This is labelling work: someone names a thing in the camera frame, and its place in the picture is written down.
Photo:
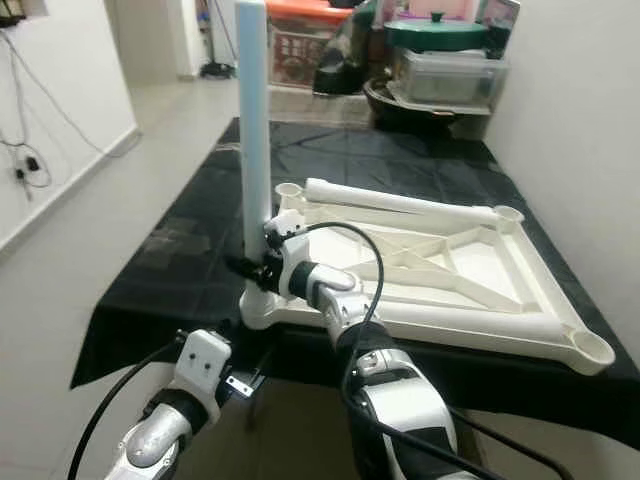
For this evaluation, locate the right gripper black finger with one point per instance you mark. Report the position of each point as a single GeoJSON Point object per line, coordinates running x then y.
{"type": "Point", "coordinates": [247, 270]}

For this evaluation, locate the white plastic table leg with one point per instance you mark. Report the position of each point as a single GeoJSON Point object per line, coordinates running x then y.
{"type": "Point", "coordinates": [460, 325]}
{"type": "Point", "coordinates": [253, 120]}
{"type": "Point", "coordinates": [400, 202]}

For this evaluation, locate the white plastic children table top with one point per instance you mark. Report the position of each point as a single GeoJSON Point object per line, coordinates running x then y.
{"type": "Point", "coordinates": [470, 270]}

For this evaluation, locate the beige patterned box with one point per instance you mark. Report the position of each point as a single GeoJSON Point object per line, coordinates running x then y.
{"type": "Point", "coordinates": [310, 105]}

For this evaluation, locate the floor mop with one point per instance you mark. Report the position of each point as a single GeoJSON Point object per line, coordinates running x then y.
{"type": "Point", "coordinates": [217, 70]}

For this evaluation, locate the black round basin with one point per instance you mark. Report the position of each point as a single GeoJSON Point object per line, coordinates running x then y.
{"type": "Point", "coordinates": [410, 118]}

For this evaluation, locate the orange lidded storage box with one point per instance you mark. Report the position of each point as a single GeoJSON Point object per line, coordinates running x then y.
{"type": "Point", "coordinates": [305, 55]}

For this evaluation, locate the clear plastic container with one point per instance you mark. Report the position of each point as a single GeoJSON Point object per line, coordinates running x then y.
{"type": "Point", "coordinates": [450, 75]}

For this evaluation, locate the green round lid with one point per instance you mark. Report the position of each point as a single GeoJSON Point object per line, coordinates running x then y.
{"type": "Point", "coordinates": [438, 33]}

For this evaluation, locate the black basket with items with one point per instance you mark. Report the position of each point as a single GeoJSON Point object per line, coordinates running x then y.
{"type": "Point", "coordinates": [12, 12]}

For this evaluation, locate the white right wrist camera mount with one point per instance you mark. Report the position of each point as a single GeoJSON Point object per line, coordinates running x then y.
{"type": "Point", "coordinates": [290, 230]}

